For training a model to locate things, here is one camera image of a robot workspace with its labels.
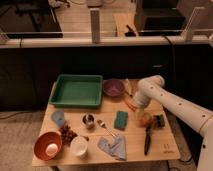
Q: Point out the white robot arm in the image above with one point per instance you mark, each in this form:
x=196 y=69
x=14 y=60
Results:
x=198 y=118

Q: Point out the small metal cup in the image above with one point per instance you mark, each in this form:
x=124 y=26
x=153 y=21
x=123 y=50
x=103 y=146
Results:
x=88 y=120

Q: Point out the blue plastic cup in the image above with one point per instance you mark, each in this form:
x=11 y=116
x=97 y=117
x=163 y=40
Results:
x=58 y=118

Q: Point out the white cup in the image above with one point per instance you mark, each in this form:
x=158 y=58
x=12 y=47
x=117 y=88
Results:
x=79 y=147

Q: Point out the purple bowl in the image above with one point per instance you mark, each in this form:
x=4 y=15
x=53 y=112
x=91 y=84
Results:
x=113 y=87

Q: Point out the clear plastic bag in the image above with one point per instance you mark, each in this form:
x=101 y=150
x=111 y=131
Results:
x=128 y=87

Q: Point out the green plastic tray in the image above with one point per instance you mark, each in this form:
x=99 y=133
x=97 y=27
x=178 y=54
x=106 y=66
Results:
x=78 y=91

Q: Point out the green sponge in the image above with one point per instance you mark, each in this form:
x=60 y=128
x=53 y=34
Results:
x=121 y=120

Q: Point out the metal fork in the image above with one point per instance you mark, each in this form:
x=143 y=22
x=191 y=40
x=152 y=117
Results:
x=103 y=125

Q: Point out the red yellow apple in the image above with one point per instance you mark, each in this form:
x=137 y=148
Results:
x=144 y=119

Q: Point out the blue grey cloth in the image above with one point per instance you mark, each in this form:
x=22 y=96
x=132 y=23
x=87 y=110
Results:
x=117 y=149

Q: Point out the bunch of dark grapes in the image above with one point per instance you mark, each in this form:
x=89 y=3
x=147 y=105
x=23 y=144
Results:
x=67 y=134

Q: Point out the orange red bowl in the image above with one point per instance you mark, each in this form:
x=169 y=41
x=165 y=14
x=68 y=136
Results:
x=43 y=141

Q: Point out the white egg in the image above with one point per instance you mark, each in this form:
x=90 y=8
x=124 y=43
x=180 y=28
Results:
x=51 y=149

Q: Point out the black handled knife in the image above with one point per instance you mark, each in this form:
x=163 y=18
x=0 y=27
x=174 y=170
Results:
x=147 y=140

